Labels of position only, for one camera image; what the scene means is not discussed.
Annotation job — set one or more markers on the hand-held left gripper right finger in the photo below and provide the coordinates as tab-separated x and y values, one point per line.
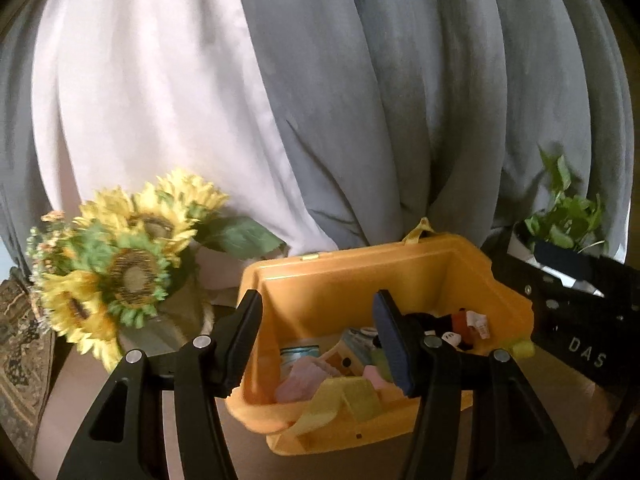
395	350

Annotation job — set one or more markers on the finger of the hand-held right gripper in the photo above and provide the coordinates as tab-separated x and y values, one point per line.
560	285

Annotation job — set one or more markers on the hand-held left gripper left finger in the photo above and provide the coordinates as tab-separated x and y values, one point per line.
240	345

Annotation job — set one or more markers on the small pink cloth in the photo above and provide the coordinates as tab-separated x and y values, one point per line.
377	377

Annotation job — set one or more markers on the vehicle print cloth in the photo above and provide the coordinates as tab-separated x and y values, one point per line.
355	345

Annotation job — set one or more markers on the black plush toy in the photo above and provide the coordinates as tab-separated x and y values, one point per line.
440	325

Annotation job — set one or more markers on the orange storage box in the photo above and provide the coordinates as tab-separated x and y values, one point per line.
325	280

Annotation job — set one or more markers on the light blue item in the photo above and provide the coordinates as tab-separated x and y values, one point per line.
300	355

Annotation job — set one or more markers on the green plant in white pot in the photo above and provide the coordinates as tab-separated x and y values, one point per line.
555	220

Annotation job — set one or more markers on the artificial sunflower bouquet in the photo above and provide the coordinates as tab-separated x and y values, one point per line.
132	275

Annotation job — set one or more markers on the brown patterned cloth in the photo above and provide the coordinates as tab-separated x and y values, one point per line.
20	360

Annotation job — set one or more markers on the grey curtain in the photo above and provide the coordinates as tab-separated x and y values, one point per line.
15	160
400	85

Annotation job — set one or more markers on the pale pink curtain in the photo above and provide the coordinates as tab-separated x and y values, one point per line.
150	85

